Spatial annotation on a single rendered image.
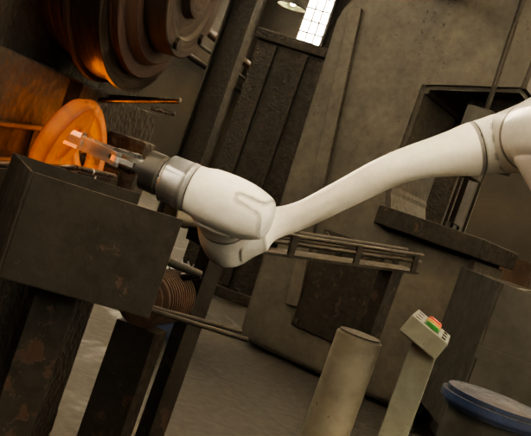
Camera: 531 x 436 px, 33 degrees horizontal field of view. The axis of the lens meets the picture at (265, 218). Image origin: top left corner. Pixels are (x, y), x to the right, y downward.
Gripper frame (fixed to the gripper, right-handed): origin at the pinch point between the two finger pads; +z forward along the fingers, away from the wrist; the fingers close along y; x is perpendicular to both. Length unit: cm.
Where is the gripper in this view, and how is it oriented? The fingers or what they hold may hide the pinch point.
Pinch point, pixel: (66, 135)
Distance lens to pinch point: 172.7
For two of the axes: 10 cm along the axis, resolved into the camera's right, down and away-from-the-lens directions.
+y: 1.8, 0.0, 9.8
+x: 3.8, -9.2, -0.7
